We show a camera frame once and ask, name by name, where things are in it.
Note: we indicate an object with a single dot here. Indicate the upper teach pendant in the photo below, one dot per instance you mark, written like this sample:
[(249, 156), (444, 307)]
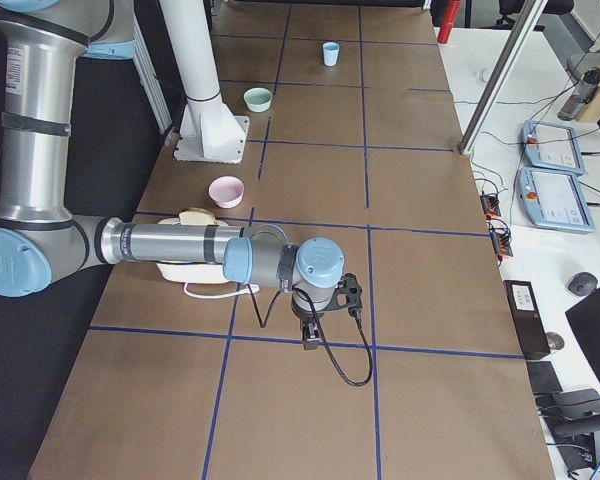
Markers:
[(552, 146)]

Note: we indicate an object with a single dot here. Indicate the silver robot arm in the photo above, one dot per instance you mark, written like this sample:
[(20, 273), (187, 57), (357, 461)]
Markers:
[(41, 241)]

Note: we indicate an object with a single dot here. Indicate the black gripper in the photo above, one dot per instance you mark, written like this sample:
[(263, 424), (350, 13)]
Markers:
[(307, 318)]

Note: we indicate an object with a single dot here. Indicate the lower teach pendant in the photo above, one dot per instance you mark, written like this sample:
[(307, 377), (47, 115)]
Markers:
[(553, 199)]

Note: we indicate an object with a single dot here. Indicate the black power box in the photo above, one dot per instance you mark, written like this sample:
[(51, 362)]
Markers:
[(526, 318)]

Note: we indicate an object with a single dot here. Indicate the light blue cup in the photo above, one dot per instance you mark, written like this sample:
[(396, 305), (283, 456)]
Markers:
[(330, 52)]

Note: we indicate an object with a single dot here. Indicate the orange black connector strip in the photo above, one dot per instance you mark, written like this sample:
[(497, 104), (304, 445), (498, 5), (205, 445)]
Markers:
[(499, 231)]

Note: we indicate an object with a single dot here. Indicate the teach pendant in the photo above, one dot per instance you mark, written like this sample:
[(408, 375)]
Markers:
[(552, 146), (553, 199)]

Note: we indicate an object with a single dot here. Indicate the cream toaster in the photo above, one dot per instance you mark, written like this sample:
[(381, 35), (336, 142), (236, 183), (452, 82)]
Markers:
[(198, 273)]

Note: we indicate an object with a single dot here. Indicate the black computer mouse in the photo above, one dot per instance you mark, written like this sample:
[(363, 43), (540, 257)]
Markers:
[(582, 284)]

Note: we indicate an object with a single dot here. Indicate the green bowl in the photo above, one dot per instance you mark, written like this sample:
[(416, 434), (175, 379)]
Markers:
[(258, 99)]

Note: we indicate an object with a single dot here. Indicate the bread slice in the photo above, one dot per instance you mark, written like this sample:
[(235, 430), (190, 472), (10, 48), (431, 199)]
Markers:
[(196, 217)]

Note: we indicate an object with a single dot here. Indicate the pink bowl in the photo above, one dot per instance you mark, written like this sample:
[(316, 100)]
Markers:
[(226, 191)]

